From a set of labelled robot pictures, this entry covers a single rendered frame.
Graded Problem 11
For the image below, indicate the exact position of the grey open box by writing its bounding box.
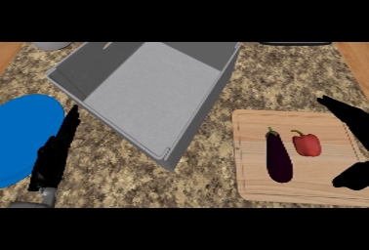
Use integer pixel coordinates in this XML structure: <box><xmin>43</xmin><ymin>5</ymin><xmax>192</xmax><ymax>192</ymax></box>
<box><xmin>44</xmin><ymin>41</ymin><xmax>242</xmax><ymax>172</ymax></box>

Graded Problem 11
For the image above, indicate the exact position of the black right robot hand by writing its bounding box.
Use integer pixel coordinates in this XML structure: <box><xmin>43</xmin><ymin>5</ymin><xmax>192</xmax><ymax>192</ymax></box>
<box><xmin>316</xmin><ymin>95</ymin><xmax>369</xmax><ymax>191</ymax></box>

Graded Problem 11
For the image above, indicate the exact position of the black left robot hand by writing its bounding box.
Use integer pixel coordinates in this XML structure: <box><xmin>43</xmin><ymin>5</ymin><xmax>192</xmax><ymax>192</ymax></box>
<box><xmin>27</xmin><ymin>104</ymin><xmax>83</xmax><ymax>192</ymax></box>

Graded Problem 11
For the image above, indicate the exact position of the red bell pepper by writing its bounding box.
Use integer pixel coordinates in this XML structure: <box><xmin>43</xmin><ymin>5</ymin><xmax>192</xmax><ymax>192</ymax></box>
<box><xmin>289</xmin><ymin>129</ymin><xmax>323</xmax><ymax>158</ymax></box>

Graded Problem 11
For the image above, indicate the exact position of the dark purple eggplant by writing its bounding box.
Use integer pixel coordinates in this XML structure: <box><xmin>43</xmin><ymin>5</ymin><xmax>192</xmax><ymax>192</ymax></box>
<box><xmin>264</xmin><ymin>126</ymin><xmax>294</xmax><ymax>184</ymax></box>

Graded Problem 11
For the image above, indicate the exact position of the blue round plate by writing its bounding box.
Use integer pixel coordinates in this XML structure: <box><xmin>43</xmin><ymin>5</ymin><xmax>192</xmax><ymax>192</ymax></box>
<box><xmin>0</xmin><ymin>93</ymin><xmax>67</xmax><ymax>189</ymax></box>

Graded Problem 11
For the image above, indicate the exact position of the pale wooden cutting board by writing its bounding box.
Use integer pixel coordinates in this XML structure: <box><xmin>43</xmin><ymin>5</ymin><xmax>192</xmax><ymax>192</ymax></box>
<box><xmin>230</xmin><ymin>108</ymin><xmax>369</xmax><ymax>207</ymax></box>

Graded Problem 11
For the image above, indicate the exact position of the grey round object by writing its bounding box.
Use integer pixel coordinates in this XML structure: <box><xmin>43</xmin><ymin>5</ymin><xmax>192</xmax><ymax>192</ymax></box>
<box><xmin>31</xmin><ymin>41</ymin><xmax>75</xmax><ymax>52</ymax></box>

